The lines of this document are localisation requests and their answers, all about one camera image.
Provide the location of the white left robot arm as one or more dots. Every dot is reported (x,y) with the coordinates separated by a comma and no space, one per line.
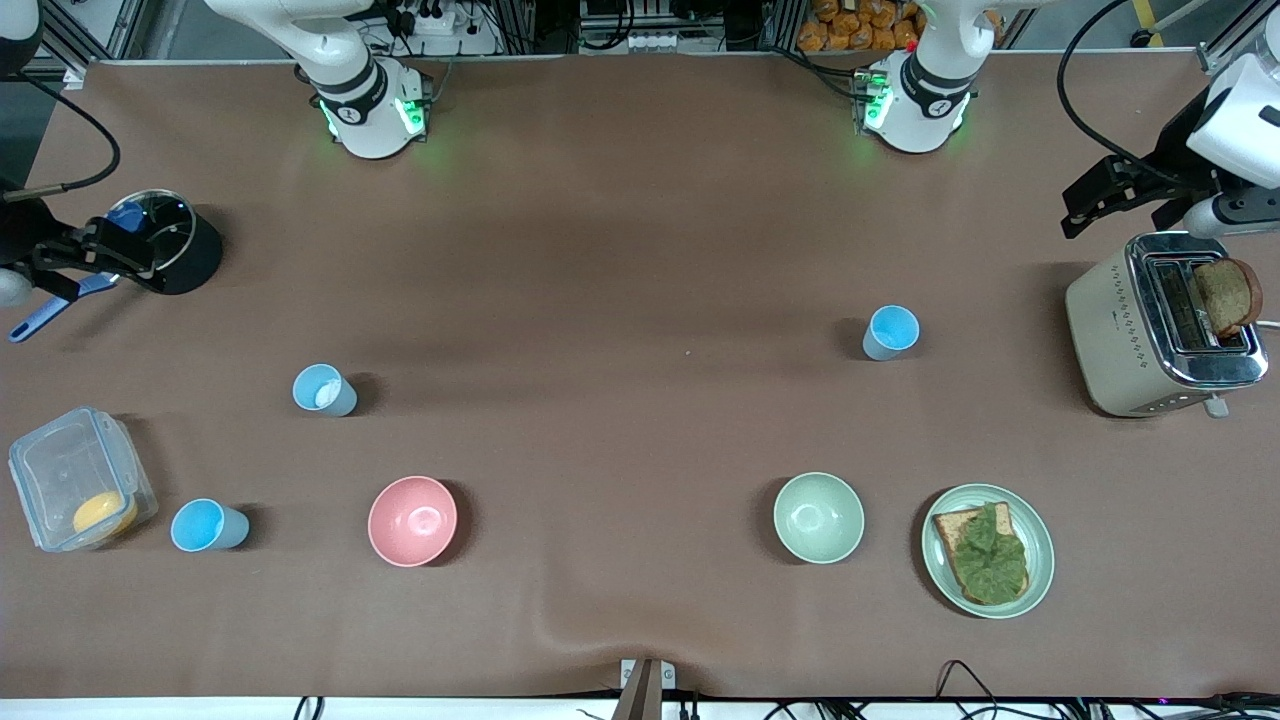
(920,95)

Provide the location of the green lettuce leaf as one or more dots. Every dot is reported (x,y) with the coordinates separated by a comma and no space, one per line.
(990,555)

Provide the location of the small white power strip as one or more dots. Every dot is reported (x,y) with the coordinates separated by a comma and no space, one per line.
(652,42)

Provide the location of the glass pot lid blue knob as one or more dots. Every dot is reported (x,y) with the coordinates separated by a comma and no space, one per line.
(170,215)

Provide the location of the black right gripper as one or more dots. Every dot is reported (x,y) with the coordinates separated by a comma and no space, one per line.
(22,232)

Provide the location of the brown bread slice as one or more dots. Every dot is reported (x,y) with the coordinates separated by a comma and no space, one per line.
(1228,295)

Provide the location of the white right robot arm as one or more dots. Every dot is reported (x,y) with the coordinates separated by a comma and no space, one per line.
(365,95)

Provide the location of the blue cup with white paper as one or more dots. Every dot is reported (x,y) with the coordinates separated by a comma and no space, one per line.
(340,400)

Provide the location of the plain blue cup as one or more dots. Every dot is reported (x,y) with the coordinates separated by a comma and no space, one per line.
(890,332)
(205,525)

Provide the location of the clear plastic food container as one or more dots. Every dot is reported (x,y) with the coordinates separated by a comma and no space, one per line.
(60,470)

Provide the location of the white crumpled paper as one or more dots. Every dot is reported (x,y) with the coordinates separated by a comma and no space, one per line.
(327,395)

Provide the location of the pink bowl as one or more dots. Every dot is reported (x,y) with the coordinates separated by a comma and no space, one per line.
(412,520)

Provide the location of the bag of orange buns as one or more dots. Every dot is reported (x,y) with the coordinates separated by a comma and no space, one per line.
(850,28)

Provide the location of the orange round food piece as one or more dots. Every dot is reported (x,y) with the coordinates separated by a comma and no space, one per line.
(103,513)

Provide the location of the pale green plate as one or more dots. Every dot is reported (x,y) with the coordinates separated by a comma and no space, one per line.
(1040,545)

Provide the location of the toast slice under lettuce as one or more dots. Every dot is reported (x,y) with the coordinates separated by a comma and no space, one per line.
(950,525)

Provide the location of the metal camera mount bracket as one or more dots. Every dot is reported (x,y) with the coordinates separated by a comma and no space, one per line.
(640,690)

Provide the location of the pale green bowl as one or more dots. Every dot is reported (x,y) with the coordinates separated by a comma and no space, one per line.
(818,517)

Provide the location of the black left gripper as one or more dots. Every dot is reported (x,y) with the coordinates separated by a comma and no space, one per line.
(1172,150)

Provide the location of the white power strip with plugs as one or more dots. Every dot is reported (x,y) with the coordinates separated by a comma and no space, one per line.
(435,18)

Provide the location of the brown table cloth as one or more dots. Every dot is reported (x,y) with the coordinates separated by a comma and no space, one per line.
(640,220)

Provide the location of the beige chrome toaster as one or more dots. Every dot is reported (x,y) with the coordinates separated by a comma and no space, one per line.
(1115,330)

